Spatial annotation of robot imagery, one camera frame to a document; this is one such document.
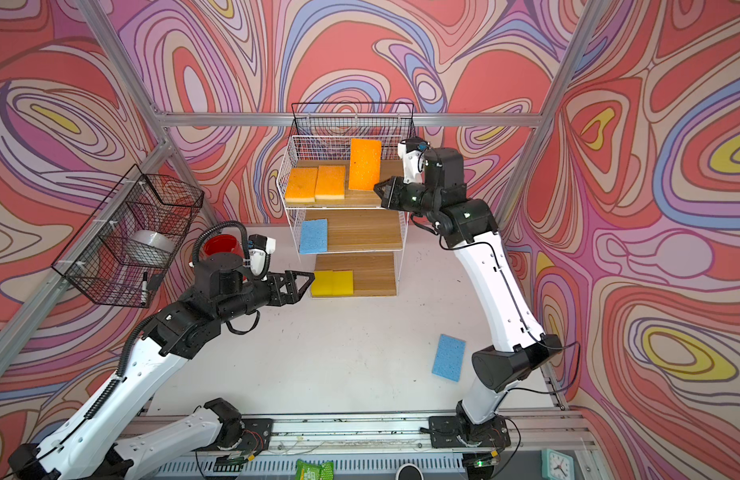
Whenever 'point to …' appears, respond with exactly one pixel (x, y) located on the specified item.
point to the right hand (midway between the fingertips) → (377, 194)
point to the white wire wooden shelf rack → (363, 236)
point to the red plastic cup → (223, 243)
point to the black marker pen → (144, 288)
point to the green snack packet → (308, 471)
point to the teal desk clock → (557, 466)
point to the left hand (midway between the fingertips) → (305, 275)
